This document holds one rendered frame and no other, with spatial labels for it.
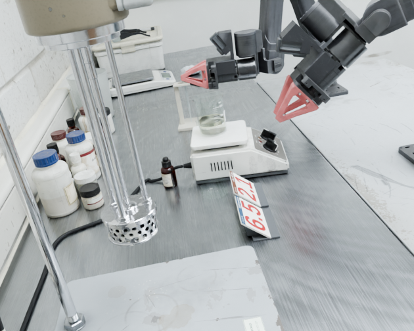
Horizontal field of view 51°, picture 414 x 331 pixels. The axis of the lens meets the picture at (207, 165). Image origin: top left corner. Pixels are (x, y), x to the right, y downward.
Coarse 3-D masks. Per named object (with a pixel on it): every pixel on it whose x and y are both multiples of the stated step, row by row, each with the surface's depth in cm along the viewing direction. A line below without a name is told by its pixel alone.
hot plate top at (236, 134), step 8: (240, 120) 98; (232, 128) 95; (240, 128) 94; (192, 136) 94; (200, 136) 94; (224, 136) 92; (232, 136) 91; (240, 136) 90; (192, 144) 90; (200, 144) 89; (208, 144) 89; (216, 144) 89; (224, 144) 89; (232, 144) 89
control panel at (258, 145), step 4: (252, 132) 97; (256, 132) 98; (260, 132) 99; (252, 136) 95; (256, 136) 96; (256, 140) 94; (260, 140) 95; (264, 140) 96; (276, 140) 99; (280, 140) 100; (256, 144) 91; (260, 144) 92; (280, 144) 97; (256, 148) 89; (260, 148) 90; (264, 148) 91; (280, 148) 95; (268, 152) 90; (272, 152) 91; (276, 152) 92; (280, 152) 93; (284, 152) 94; (276, 156) 90; (280, 156) 91; (284, 156) 91
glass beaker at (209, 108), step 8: (200, 96) 94; (208, 96) 94; (216, 96) 94; (200, 104) 90; (208, 104) 89; (216, 104) 90; (200, 112) 90; (208, 112) 90; (216, 112) 90; (224, 112) 92; (200, 120) 91; (208, 120) 91; (216, 120) 91; (224, 120) 92; (200, 128) 93; (208, 128) 92; (216, 128) 92; (224, 128) 93; (208, 136) 92; (216, 136) 92
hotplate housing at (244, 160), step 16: (240, 144) 91; (192, 160) 90; (208, 160) 90; (224, 160) 90; (240, 160) 90; (256, 160) 89; (272, 160) 89; (208, 176) 91; (224, 176) 91; (240, 176) 92; (256, 176) 91
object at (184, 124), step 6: (174, 84) 120; (180, 84) 119; (186, 84) 119; (174, 90) 121; (180, 102) 122; (180, 108) 123; (180, 114) 124; (180, 120) 125; (186, 120) 127; (192, 120) 127; (180, 126) 124; (186, 126) 123; (192, 126) 122
